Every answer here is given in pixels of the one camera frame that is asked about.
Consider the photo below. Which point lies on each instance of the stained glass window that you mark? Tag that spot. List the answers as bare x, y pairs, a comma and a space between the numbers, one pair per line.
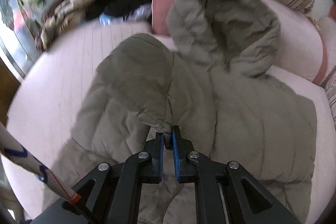
18, 50

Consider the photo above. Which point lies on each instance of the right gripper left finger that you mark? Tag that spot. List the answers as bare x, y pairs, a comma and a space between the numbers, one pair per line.
113, 195

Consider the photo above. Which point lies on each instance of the striped floral quilt right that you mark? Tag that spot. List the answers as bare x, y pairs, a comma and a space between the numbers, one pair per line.
330, 89

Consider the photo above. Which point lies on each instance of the blue plastic bag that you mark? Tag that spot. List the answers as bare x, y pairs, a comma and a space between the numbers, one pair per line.
142, 13

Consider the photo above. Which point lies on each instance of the beige brown floral blanket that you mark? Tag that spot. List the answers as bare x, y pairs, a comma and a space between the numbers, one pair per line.
62, 16

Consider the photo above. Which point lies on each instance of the pink rolled quilt back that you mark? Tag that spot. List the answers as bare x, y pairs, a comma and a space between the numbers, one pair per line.
301, 49

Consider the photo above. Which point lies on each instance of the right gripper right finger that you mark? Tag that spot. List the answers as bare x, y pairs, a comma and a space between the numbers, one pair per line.
224, 193

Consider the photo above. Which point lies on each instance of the olive quilted hooded jacket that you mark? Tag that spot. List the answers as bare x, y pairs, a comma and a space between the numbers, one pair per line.
215, 87

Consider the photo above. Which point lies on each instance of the pink quilted bed cover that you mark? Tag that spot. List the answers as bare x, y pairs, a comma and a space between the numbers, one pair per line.
45, 106

